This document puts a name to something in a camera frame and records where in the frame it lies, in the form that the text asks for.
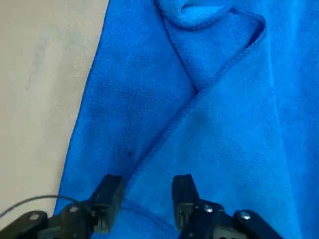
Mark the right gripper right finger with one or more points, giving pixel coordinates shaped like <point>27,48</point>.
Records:
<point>185,199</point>

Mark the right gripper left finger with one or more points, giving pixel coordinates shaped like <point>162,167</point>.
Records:
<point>107,199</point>

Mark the blue towel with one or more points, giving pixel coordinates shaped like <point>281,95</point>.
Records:
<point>199,99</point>

